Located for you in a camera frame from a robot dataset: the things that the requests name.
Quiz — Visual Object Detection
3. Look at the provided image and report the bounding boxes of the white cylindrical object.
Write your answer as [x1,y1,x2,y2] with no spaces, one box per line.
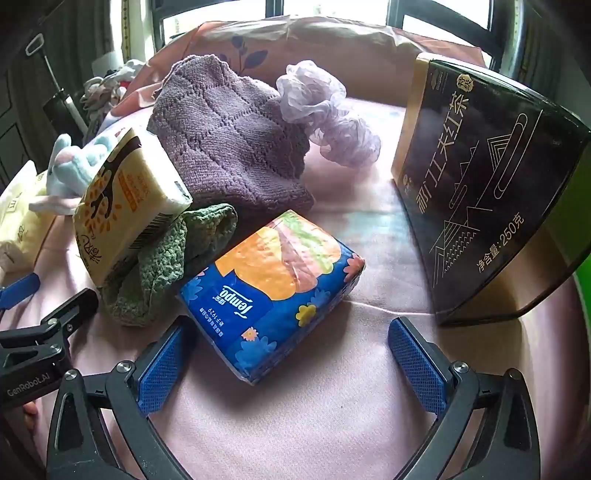
[92,51,125,77]

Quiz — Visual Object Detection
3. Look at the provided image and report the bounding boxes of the black framed window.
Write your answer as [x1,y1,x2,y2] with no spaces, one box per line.
[157,0,509,42]

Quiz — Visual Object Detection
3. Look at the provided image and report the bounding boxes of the black and gold tea box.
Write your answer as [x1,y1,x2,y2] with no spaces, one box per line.
[390,52,591,328]

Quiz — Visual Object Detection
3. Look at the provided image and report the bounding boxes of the green knitted scrunchie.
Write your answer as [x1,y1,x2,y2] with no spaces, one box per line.
[99,203,239,328]

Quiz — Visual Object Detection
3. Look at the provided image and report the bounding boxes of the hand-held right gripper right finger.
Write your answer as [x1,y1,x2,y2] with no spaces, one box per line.
[388,316,541,480]

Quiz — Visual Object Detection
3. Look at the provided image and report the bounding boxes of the blue plush elephant toy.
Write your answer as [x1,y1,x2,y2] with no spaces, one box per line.
[28,134,109,215]

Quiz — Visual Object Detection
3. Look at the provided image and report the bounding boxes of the dark panelled cabinet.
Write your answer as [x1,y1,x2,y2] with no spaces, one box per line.
[0,69,47,185]

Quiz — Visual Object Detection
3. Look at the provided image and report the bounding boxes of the pink floral pillow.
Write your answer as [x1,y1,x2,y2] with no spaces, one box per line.
[111,16,485,116]

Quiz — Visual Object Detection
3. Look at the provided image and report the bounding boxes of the blue floral tissue pack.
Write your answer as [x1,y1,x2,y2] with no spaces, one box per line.
[178,210,366,385]

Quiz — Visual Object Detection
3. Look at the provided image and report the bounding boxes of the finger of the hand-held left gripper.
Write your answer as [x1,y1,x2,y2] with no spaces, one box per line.
[0,272,41,310]
[41,288,100,332]

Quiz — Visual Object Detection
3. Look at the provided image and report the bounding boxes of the cream tissue pack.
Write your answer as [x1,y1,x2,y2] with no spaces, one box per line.
[0,161,56,273]

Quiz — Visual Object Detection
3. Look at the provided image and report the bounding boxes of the dark grey curtain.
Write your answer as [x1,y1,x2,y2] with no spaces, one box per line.
[46,0,125,93]

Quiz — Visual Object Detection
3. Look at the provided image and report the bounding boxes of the white-handled stick vacuum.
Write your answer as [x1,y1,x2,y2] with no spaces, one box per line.
[25,37,88,132]

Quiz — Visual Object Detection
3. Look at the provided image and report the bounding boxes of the lilac mesh scrunchie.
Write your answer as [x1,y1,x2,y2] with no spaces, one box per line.
[276,60,382,169]

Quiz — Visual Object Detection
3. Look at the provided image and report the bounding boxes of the purple knitted cloth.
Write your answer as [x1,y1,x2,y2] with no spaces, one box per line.
[147,54,317,217]

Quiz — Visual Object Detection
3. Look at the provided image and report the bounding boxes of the yellow tissue pack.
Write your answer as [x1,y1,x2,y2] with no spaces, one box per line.
[73,127,194,288]

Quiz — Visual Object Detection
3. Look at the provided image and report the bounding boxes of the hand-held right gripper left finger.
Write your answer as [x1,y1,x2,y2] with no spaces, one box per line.
[46,316,199,480]

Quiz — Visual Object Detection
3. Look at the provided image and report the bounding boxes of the light pink printed bedsheet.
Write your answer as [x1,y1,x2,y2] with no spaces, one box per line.
[0,97,578,480]

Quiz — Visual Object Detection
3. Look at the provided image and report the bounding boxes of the pile of clothes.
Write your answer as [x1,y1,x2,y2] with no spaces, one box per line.
[81,58,148,134]

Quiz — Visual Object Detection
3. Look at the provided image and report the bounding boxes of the person's left hand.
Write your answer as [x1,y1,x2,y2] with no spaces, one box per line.
[22,401,41,432]

